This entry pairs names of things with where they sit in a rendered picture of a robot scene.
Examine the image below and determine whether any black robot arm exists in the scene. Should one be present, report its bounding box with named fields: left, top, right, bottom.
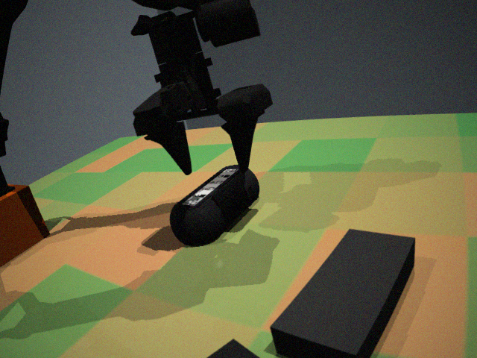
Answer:
left=0, top=0, right=261, bottom=135

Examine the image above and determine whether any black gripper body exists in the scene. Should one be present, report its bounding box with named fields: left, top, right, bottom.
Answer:
left=154, top=52, right=273, bottom=122

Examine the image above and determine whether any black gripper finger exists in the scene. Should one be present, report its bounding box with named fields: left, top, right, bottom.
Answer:
left=144, top=121, right=192, bottom=175
left=221, top=110, right=265, bottom=173

